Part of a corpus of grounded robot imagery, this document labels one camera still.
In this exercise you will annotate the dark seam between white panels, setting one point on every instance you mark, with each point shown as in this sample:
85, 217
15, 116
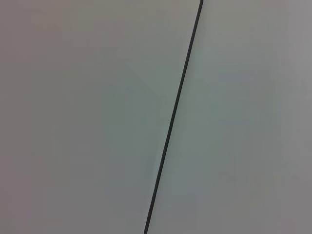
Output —
173, 117

